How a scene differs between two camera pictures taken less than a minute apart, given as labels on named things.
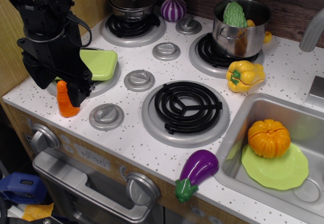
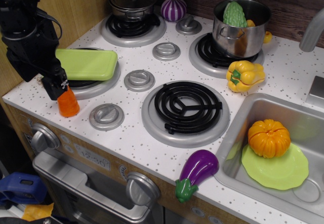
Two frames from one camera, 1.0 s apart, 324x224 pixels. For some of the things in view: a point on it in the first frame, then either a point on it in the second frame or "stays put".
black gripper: x=63 y=59 → x=31 y=37
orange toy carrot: x=66 y=107 stays put
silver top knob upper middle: x=166 y=51 stays put
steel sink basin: x=306 y=124 stays put
